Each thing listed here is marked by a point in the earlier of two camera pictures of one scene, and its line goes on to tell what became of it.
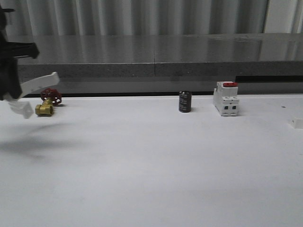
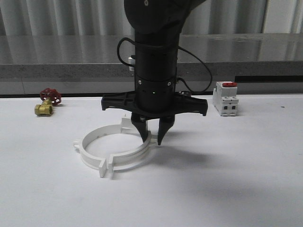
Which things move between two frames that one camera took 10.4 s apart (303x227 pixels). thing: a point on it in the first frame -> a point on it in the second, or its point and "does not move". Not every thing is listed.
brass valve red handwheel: x=49 y=96 does not move
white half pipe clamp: x=26 y=87 -> x=124 y=126
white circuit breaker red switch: x=225 y=98 does not move
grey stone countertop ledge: x=269 y=55 does not move
